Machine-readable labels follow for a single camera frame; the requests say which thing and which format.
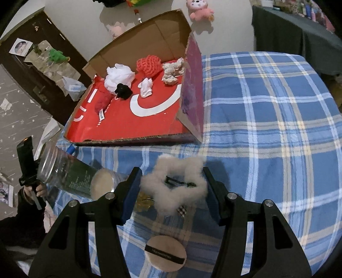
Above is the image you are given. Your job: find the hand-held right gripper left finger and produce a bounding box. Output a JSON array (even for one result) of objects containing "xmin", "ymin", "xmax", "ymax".
[{"xmin": 28, "ymin": 167, "xmax": 143, "ymax": 278}]

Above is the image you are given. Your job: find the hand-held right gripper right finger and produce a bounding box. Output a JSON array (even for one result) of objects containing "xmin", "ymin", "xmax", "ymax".
[{"xmin": 203, "ymin": 167, "xmax": 313, "ymax": 278}]

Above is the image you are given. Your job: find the fluffy star hair clip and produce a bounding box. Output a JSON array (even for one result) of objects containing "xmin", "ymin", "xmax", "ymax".
[{"xmin": 140, "ymin": 155, "xmax": 209, "ymax": 216}]

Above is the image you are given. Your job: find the large glass jar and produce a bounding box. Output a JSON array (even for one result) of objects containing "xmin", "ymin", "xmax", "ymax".
[{"xmin": 37, "ymin": 142, "xmax": 107, "ymax": 199}]

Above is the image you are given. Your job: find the cardboard box with red lining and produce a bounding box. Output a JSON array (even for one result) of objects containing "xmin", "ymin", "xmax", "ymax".
[{"xmin": 63, "ymin": 9, "xmax": 203, "ymax": 146}]

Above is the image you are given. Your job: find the red white striped stick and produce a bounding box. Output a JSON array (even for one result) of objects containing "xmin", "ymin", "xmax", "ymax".
[{"xmin": 97, "ymin": 96, "xmax": 118, "ymax": 129}]

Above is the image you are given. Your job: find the red knitted soft item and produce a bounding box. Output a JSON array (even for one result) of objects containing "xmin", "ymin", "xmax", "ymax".
[{"xmin": 94, "ymin": 92, "xmax": 113, "ymax": 114}]

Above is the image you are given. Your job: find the black fluffy scrunchie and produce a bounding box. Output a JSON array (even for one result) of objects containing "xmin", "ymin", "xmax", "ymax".
[{"xmin": 115, "ymin": 83, "xmax": 133, "ymax": 100}]

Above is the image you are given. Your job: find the small white plush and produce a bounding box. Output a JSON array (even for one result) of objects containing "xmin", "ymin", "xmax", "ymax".
[{"xmin": 138, "ymin": 78, "xmax": 153, "ymax": 98}]

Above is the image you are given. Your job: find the person's left forearm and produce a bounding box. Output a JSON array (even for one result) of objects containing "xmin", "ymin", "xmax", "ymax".
[{"xmin": 0, "ymin": 192, "xmax": 54, "ymax": 252}]

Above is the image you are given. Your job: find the red knobbly soft ball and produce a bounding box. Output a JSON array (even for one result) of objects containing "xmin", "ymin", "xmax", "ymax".
[{"xmin": 136, "ymin": 55, "xmax": 162, "ymax": 81}]

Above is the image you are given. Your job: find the person's left hand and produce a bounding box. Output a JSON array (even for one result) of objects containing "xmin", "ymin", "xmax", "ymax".
[{"xmin": 23, "ymin": 184, "xmax": 49, "ymax": 200}]

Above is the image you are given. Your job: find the gold foil item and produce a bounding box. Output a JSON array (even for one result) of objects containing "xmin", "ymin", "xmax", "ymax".
[{"xmin": 135, "ymin": 194, "xmax": 153, "ymax": 211}]

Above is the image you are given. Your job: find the beige powder puff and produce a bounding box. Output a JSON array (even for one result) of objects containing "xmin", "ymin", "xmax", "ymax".
[{"xmin": 144, "ymin": 235, "xmax": 187, "ymax": 272}]

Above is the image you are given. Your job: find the blue plaid blanket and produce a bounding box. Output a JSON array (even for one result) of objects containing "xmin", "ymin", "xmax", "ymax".
[{"xmin": 52, "ymin": 51, "xmax": 342, "ymax": 278}]

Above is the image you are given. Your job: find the clear plastic bag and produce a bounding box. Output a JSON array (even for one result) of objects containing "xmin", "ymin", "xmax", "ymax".
[{"xmin": 62, "ymin": 75, "xmax": 87, "ymax": 102}]

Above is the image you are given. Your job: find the dark brown door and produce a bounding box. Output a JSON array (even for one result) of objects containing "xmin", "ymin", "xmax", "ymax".
[{"xmin": 0, "ymin": 7, "xmax": 93, "ymax": 126}]

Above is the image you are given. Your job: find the brown paper sheet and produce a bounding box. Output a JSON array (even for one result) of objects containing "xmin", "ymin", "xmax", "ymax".
[{"xmin": 24, "ymin": 40, "xmax": 81, "ymax": 89}]

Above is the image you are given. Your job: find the green plush toy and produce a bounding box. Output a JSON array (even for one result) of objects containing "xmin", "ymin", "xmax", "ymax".
[{"xmin": 49, "ymin": 48, "xmax": 70, "ymax": 62}]

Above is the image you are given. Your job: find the photo print on door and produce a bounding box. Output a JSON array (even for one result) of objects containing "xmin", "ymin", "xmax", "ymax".
[{"xmin": 9, "ymin": 38, "xmax": 33, "ymax": 56}]

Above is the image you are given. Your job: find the white mesh bath pouf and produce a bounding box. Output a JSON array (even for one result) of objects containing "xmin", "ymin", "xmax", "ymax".
[{"xmin": 104, "ymin": 63, "xmax": 135, "ymax": 94}]

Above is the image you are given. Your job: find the pink pig plush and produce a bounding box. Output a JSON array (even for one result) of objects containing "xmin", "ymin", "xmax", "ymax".
[{"xmin": 105, "ymin": 21, "xmax": 134, "ymax": 39}]

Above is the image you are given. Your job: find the table with dark cloth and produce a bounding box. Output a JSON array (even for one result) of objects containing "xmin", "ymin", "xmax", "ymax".
[{"xmin": 251, "ymin": 5, "xmax": 337, "ymax": 75}]

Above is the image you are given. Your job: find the black bag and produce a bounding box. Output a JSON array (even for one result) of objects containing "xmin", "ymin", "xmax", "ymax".
[{"xmin": 92, "ymin": 0, "xmax": 126, "ymax": 8}]

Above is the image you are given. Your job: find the pink bear plush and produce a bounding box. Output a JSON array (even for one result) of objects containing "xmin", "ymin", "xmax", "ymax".
[{"xmin": 186, "ymin": 0, "xmax": 215, "ymax": 22}]

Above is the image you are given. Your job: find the green tote bag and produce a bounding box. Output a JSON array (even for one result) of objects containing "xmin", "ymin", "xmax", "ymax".
[{"xmin": 125, "ymin": 0, "xmax": 153, "ymax": 7}]

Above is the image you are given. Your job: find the row of cosmetic bottles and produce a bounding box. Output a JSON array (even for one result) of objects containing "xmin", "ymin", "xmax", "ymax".
[{"xmin": 254, "ymin": 0, "xmax": 336, "ymax": 31}]

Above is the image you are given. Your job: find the photo card wall poster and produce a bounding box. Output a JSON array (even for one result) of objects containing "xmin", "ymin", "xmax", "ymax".
[{"xmin": 0, "ymin": 180, "xmax": 14, "ymax": 207}]

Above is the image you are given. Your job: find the metal door handle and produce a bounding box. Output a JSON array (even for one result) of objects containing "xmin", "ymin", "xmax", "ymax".
[{"xmin": 33, "ymin": 87, "xmax": 49, "ymax": 102}]

